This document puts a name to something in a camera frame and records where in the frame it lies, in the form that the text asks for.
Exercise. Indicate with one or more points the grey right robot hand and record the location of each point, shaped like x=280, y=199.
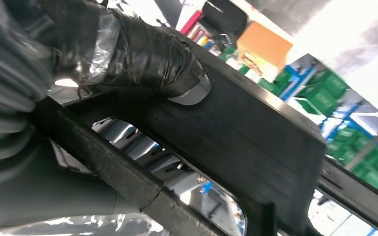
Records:
x=150, y=62

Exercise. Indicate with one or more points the stainless steel workbench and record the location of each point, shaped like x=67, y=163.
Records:
x=215, y=208

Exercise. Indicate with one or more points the red folder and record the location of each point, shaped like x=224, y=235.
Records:
x=190, y=22

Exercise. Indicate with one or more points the black chair back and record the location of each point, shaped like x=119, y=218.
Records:
x=225, y=18

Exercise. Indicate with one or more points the orange cardboard box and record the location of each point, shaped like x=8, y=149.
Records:
x=264, y=42

